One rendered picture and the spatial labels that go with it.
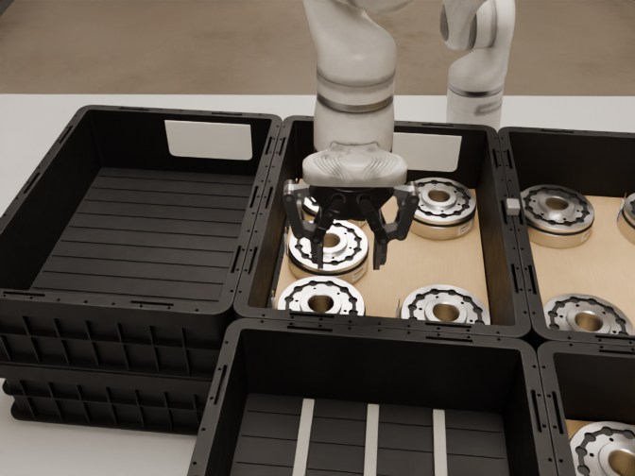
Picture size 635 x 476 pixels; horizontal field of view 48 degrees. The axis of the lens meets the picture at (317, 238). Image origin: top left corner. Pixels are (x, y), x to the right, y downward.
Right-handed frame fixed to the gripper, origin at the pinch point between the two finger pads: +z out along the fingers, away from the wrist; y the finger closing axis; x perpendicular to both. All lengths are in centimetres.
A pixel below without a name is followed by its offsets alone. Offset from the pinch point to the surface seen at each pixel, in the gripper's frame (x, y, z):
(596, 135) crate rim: -26.7, -34.4, 1.1
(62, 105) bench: -74, 59, 24
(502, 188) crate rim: -14.1, -19.2, 1.1
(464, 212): -17.8, -16.0, 7.9
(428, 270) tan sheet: -9.8, -10.7, 11.1
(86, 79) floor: -220, 108, 94
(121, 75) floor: -224, 94, 94
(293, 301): -0.7, 6.1, 8.0
